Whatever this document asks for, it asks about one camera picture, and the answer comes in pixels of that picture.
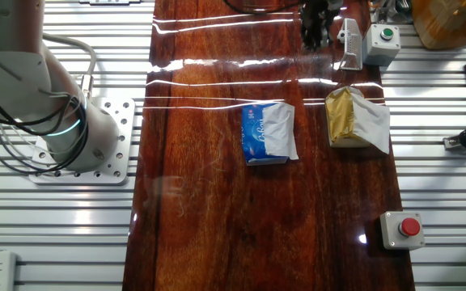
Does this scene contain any gold tissue pack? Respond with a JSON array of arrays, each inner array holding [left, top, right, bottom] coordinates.
[[324, 85, 391, 155]]

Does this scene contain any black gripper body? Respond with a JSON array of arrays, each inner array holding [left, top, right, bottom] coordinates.
[[299, 0, 337, 30]]

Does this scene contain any black base cable bundle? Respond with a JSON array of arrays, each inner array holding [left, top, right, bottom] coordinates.
[[0, 72, 91, 177]]

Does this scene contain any grey box with green button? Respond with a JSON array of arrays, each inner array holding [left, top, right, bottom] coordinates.
[[362, 23, 402, 68]]

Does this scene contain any brown cardboard box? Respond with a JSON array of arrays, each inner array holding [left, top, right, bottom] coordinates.
[[412, 0, 466, 50]]

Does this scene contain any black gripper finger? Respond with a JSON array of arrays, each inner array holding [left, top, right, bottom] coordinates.
[[300, 23, 320, 52], [316, 22, 335, 50]]

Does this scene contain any grey cable with metal connector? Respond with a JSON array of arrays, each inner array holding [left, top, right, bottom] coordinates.
[[42, 34, 97, 100]]

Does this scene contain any blue tissue pack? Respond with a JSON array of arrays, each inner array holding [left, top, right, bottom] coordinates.
[[240, 102, 300, 167]]

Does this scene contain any grey box with red button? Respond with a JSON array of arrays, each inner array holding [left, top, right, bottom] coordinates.
[[379, 210, 426, 251]]

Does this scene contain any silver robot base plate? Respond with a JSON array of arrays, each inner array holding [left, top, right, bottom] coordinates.
[[28, 96, 136, 186]]

